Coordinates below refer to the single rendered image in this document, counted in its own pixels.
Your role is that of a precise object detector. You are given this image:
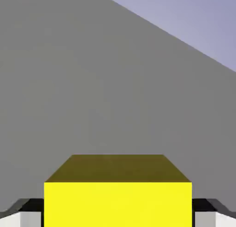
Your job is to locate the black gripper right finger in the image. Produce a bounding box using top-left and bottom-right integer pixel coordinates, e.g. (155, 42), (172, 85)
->
(191, 198), (236, 227)

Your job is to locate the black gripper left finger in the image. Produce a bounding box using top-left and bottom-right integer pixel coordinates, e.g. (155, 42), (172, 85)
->
(0, 198), (45, 227)

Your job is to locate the small yellow cube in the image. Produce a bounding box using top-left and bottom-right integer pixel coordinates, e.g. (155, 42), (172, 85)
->
(43, 154), (193, 227)

